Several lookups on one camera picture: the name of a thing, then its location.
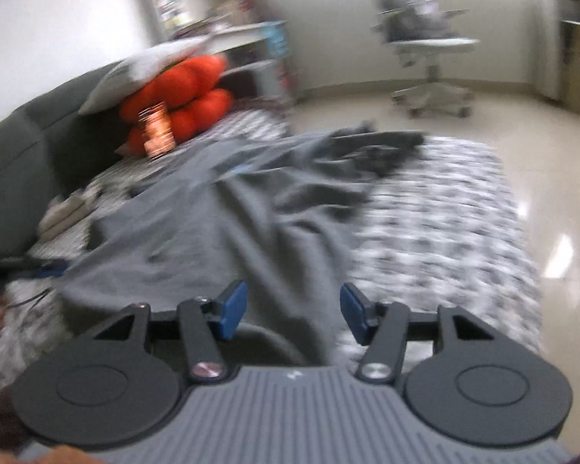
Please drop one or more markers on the light grey pillow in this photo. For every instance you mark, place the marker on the light grey pillow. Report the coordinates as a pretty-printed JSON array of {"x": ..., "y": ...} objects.
[{"x": 135, "y": 72}]

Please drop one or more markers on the grey curtain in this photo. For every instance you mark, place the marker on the grey curtain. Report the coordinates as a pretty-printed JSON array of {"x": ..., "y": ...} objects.
[
  {"x": 280, "y": 72},
  {"x": 548, "y": 34}
]

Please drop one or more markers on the blue plastic bag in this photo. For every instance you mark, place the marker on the blue plastic bag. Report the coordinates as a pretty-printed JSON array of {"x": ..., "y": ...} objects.
[{"x": 278, "y": 38}]

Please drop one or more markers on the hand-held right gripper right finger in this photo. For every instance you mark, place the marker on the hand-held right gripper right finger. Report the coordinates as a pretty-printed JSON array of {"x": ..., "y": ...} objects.
[{"x": 353, "y": 312}]

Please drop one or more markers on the dark grey sofa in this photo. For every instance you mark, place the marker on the dark grey sofa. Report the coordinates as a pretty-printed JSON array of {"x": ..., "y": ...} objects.
[{"x": 24, "y": 154}]

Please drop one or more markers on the grey t-shirt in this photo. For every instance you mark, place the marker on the grey t-shirt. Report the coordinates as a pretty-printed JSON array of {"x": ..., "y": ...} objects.
[{"x": 222, "y": 212}]

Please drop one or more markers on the grey backpack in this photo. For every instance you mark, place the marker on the grey backpack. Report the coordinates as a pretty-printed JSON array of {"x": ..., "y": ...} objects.
[{"x": 411, "y": 5}]

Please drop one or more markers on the white grey office chair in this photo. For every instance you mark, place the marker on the white grey office chair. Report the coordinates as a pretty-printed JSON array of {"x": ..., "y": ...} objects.
[{"x": 430, "y": 46}]

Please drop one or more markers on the orange pumpkin plush cushion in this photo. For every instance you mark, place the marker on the orange pumpkin plush cushion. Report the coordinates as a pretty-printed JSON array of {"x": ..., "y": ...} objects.
[{"x": 193, "y": 82}]

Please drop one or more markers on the white bookshelf desk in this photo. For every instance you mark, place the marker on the white bookshelf desk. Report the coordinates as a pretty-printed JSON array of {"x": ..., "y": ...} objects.
[{"x": 232, "y": 38}]

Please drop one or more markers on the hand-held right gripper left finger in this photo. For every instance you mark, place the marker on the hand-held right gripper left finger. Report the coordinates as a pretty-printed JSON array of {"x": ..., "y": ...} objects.
[{"x": 234, "y": 307}]

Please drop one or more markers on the person's right hand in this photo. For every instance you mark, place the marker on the person's right hand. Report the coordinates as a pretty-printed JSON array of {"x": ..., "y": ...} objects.
[{"x": 43, "y": 457}]

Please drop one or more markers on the grey checked blanket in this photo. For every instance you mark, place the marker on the grey checked blanket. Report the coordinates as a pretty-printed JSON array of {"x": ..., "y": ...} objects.
[{"x": 440, "y": 232}]

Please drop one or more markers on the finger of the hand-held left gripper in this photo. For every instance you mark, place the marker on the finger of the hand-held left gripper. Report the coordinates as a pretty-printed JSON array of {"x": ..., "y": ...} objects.
[{"x": 38, "y": 267}]

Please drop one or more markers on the beige folded cloth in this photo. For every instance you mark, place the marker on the beige folded cloth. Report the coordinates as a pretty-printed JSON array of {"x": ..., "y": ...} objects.
[{"x": 65, "y": 215}]

